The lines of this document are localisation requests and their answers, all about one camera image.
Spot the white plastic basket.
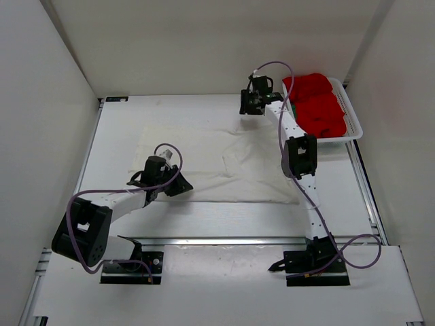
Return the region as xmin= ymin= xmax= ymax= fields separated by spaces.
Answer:
xmin=282 ymin=77 xmax=363 ymax=144

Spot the black label on table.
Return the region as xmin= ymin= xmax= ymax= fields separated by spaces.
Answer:
xmin=105 ymin=96 xmax=128 ymax=103

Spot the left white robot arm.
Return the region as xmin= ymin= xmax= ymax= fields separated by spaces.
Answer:
xmin=51 ymin=149 xmax=193 ymax=274

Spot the white t shirt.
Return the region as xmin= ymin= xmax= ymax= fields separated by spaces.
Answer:
xmin=128 ymin=121 xmax=299 ymax=204

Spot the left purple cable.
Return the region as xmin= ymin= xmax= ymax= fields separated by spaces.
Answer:
xmin=67 ymin=142 xmax=185 ymax=285

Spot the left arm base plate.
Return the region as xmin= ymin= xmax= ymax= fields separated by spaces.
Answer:
xmin=100 ymin=248 xmax=164 ymax=285

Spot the purple cable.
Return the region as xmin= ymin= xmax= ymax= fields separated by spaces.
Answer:
xmin=251 ymin=60 xmax=382 ymax=279
xmin=67 ymin=142 xmax=185 ymax=285

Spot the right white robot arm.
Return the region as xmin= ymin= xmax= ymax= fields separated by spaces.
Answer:
xmin=239 ymin=74 xmax=336 ymax=278

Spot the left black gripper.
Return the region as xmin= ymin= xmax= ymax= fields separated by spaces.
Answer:
xmin=155 ymin=164 xmax=193 ymax=196

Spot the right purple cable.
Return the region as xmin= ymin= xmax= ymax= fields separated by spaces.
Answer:
xmin=251 ymin=60 xmax=382 ymax=279

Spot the red t shirt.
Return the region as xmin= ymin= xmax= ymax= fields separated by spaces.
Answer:
xmin=283 ymin=73 xmax=347 ymax=139

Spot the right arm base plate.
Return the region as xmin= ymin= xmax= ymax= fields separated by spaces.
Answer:
xmin=268 ymin=251 xmax=350 ymax=287

